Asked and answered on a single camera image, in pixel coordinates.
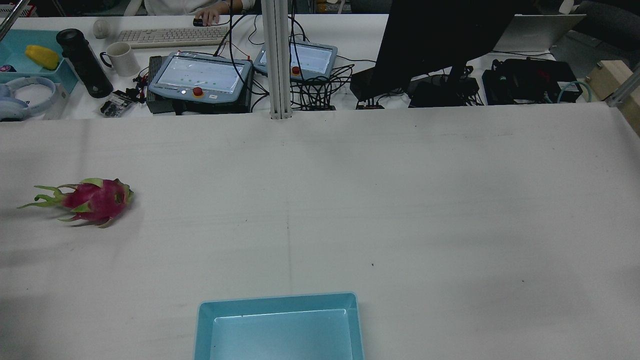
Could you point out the pink dragon fruit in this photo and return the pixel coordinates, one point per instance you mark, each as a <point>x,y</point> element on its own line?
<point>97,201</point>

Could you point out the grey teach pendant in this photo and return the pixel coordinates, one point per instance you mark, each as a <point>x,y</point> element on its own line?
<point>200,72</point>
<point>314,57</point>

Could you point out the black power adapter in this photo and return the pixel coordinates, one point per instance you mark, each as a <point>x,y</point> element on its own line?
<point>440,95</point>

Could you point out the light blue plastic bin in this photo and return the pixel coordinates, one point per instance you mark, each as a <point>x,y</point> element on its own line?
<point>280,335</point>

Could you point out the black Huawei monitor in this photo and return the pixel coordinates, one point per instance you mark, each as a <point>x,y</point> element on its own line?
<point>425,40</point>

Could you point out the person's bare hand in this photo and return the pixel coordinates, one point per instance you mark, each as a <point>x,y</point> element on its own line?
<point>215,12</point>

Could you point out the black computer mouse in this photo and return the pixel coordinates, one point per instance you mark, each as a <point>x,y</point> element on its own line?
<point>198,22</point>

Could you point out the white keyboard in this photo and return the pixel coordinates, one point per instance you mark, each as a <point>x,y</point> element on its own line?
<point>172,37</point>

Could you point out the packet of black parts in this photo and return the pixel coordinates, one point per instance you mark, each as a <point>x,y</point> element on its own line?
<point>116,104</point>

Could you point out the white mug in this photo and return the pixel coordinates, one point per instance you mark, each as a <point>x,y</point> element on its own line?
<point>125,59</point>

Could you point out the person's white shirt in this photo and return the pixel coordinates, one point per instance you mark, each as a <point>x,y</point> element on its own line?
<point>170,6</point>

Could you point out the black bottle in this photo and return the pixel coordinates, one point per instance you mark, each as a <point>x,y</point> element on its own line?
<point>85,62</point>

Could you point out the silver laptop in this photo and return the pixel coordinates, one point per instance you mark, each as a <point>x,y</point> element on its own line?
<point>540,32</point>

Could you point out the grey egg-shaped object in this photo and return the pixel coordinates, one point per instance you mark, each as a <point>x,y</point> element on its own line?
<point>101,29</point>

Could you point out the light blue headphones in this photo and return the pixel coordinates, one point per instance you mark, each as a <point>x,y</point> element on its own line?
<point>31,85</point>

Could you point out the wooden box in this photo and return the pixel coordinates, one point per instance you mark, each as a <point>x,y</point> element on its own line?
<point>612,75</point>

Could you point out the teal storage tray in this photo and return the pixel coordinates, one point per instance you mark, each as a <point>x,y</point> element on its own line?
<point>14,52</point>

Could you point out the aluminium profile post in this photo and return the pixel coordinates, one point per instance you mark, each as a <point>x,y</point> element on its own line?
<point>276,60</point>

